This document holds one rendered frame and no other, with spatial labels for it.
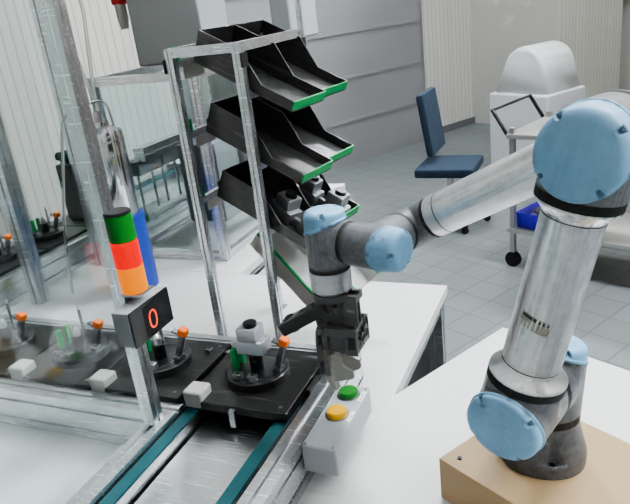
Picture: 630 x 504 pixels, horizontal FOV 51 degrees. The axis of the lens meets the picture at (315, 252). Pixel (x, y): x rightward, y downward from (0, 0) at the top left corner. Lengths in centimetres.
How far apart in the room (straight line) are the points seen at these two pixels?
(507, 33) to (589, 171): 760
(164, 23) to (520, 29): 618
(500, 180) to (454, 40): 743
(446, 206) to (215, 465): 66
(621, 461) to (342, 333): 53
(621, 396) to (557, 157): 83
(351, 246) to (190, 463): 56
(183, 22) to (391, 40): 522
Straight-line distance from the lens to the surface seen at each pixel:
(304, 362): 150
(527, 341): 97
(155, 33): 261
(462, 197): 110
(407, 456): 139
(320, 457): 127
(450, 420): 148
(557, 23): 806
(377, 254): 106
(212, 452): 138
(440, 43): 827
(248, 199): 157
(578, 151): 85
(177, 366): 155
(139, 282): 125
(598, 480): 125
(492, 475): 122
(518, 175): 105
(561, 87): 590
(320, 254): 113
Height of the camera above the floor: 173
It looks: 21 degrees down
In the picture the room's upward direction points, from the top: 7 degrees counter-clockwise
